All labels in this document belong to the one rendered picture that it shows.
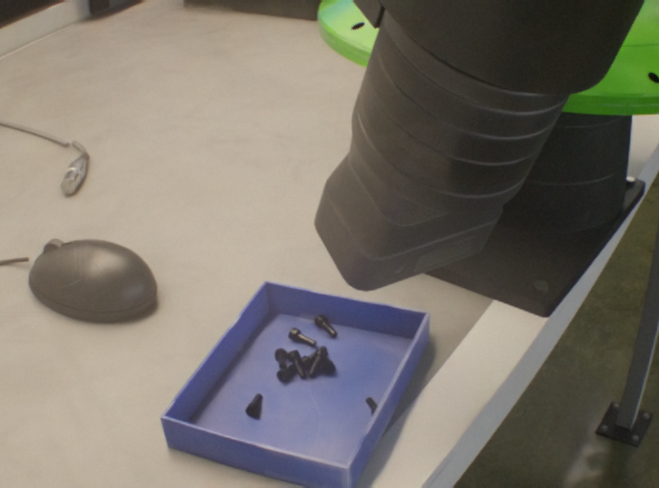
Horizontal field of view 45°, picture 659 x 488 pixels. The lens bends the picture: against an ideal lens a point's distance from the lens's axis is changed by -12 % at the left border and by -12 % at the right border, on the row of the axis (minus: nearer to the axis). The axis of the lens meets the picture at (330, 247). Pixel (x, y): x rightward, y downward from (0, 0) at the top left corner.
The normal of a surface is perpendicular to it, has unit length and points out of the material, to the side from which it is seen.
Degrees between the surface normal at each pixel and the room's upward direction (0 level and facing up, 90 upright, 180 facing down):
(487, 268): 0
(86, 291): 64
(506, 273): 0
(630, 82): 25
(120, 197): 0
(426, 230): 114
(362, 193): 72
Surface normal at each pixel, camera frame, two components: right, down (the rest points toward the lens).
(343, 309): -0.36, 0.50
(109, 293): 0.05, 0.09
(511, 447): -0.04, -0.85
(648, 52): 0.09, -0.60
